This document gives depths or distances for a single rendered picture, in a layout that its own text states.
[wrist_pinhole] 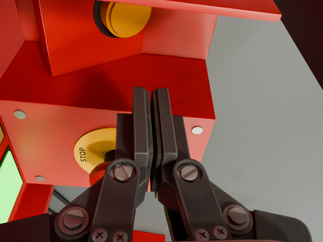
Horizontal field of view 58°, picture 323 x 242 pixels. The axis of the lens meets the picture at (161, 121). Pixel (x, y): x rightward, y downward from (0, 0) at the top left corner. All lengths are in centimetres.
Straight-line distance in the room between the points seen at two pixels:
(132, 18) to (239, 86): 103
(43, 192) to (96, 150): 129
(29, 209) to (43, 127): 126
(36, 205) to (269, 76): 115
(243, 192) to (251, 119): 63
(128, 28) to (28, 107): 9
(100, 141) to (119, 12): 10
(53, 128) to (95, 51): 7
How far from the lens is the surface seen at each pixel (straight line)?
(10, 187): 27
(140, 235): 230
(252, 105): 131
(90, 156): 25
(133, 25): 23
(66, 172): 28
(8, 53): 68
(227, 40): 110
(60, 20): 22
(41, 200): 150
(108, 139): 23
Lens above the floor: 93
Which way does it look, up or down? 44 degrees down
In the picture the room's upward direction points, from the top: 179 degrees counter-clockwise
